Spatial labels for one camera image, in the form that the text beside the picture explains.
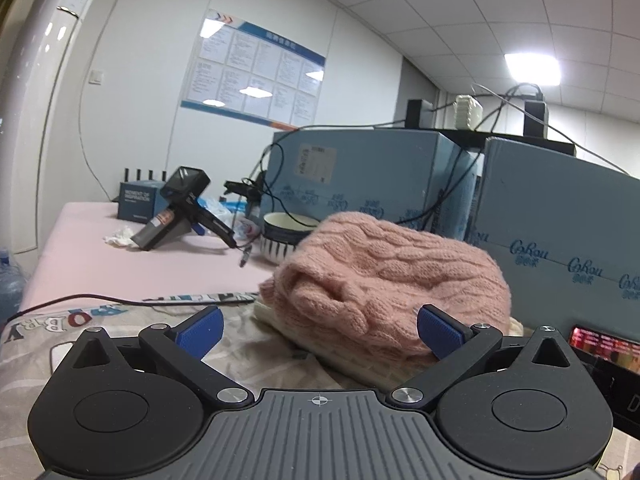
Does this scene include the pink knitted sweater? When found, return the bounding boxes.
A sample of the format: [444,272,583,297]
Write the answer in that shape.
[259,212,511,365]

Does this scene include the cream knitted sweater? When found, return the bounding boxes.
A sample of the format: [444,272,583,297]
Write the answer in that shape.
[256,287,524,389]

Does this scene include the crumpled white tissue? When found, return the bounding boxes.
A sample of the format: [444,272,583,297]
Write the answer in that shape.
[103,226,138,248]

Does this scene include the striped ceramic bowl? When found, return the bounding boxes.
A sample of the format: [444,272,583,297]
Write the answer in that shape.
[259,212,319,264]

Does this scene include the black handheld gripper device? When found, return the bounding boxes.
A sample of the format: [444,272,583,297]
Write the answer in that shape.
[131,166,238,252]

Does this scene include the dark blue router box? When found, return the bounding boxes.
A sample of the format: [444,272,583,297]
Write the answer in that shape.
[117,168,168,224]

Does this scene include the pink table cover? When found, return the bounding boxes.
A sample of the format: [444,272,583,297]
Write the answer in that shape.
[21,203,274,310]

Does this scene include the light blue foam board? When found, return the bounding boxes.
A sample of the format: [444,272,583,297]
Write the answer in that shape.
[468,138,639,340]

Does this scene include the patterned bed sheet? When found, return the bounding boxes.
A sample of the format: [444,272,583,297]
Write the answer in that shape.
[27,323,618,479]

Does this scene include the black smartphone with lit screen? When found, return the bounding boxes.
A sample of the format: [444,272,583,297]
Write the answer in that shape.
[568,326,640,440]

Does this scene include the water jug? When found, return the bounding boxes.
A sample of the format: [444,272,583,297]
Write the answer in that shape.
[0,248,27,324]

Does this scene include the white power adapter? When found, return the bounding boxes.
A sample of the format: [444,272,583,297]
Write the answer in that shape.
[454,94,484,130]

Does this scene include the small black box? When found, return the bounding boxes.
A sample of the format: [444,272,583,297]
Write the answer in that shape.
[404,99,436,130]

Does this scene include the black speaker box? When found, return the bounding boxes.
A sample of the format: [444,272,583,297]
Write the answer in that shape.
[523,100,549,139]

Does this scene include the white air conditioner tower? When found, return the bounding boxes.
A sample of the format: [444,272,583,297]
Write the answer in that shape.
[1,0,93,255]

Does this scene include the black cables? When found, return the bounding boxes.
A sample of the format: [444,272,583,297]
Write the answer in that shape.
[254,81,632,241]

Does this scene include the blue wall poster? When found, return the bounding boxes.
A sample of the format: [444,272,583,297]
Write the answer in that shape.
[180,10,326,129]

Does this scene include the wall light switch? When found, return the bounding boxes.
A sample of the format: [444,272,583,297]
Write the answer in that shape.
[88,70,105,86]

